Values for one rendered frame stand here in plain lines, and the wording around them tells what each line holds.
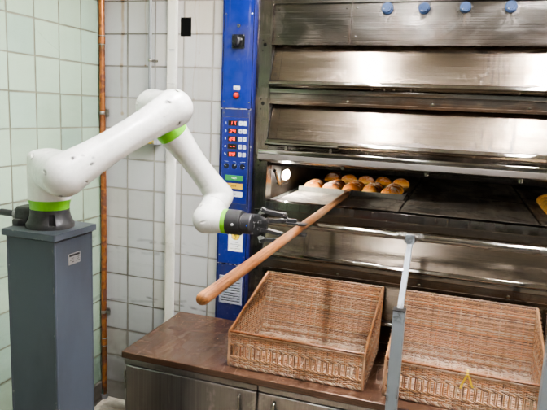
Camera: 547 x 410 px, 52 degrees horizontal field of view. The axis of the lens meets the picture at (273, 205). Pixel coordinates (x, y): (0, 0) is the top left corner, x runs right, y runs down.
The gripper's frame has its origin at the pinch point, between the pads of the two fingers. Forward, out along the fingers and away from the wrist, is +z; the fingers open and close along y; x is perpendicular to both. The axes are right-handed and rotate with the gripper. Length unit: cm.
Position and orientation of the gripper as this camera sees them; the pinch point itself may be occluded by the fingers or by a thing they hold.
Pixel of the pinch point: (296, 228)
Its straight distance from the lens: 197.0
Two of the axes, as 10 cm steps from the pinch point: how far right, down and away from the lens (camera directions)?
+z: 9.5, 0.9, -3.0
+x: -3.1, 1.5, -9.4
